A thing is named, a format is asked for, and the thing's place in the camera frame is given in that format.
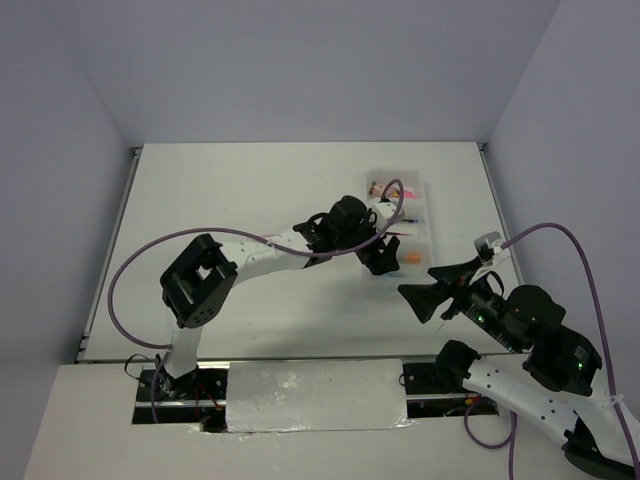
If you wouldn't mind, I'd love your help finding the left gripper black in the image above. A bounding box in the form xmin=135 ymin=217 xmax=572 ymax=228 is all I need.
xmin=334 ymin=208 xmax=398 ymax=275

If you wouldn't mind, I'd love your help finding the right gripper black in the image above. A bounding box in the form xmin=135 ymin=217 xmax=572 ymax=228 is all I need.
xmin=394 ymin=254 xmax=521 ymax=350

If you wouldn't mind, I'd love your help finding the orange capped lead case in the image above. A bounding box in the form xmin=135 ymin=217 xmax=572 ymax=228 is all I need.
xmin=403 ymin=252 xmax=422 ymax=265

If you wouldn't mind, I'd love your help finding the pink capped glue bottle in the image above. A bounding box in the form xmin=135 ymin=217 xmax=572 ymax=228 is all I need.
xmin=368 ymin=182 xmax=418 ymax=199

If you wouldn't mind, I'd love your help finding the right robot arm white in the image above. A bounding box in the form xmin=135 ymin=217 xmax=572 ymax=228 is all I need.
xmin=397 ymin=257 xmax=639 ymax=479

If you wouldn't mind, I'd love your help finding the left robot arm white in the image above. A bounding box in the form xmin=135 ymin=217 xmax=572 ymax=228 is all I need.
xmin=158 ymin=195 xmax=404 ymax=399

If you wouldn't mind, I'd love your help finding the clear plastic compartment tray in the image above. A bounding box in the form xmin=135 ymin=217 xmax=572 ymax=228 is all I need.
xmin=362 ymin=168 xmax=435 ymax=298

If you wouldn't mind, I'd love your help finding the silver foil covered plate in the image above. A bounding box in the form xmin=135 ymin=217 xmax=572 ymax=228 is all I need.
xmin=225 ymin=359 xmax=411 ymax=433

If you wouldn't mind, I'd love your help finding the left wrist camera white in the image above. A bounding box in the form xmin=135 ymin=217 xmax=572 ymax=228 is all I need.
xmin=369 ymin=199 xmax=399 ymax=225

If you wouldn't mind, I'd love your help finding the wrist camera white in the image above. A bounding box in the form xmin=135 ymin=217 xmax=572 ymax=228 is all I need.
xmin=471 ymin=231 xmax=504 ymax=282
xmin=369 ymin=199 xmax=399 ymax=225

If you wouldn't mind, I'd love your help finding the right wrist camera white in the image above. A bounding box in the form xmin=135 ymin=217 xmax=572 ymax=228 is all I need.
xmin=471 ymin=231 xmax=504 ymax=282

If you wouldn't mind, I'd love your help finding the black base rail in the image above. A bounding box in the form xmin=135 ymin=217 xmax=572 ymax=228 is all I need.
xmin=131 ymin=359 xmax=478 ymax=434

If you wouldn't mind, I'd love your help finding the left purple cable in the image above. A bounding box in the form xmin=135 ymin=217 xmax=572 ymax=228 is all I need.
xmin=107 ymin=178 xmax=405 ymax=421

